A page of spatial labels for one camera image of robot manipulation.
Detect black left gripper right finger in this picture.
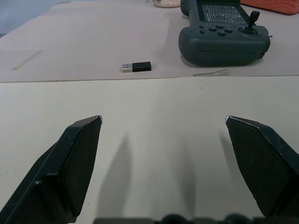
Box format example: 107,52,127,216
224,115,299,218

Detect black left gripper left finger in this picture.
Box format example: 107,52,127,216
0,115,103,224

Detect orange cloth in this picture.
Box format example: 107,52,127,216
240,0,299,16

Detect clear plastic strip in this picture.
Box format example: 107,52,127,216
192,69,229,77

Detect clear tape strip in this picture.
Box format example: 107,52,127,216
11,50,43,71

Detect black USB dongle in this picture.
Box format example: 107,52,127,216
121,61,152,73

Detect dark grey remote controller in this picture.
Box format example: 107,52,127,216
178,0,271,67

